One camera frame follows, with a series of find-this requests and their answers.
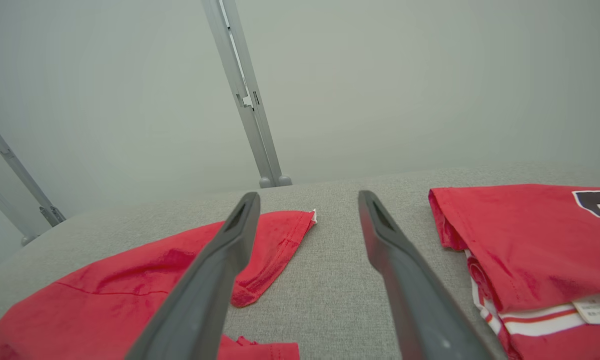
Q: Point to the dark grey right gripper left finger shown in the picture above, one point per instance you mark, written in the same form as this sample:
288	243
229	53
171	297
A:
199	300

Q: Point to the grey metal partition post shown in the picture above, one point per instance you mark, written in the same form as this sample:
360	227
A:
239	100
260	115

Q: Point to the red basketball jersey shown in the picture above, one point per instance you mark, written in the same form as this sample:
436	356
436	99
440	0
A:
530	240

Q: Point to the grey metal frame with rail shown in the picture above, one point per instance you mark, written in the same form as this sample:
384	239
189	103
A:
19	170

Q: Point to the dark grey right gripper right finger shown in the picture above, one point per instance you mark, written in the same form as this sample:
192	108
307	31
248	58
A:
420	300

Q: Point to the red basketball shorts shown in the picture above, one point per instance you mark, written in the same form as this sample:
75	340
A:
104	280

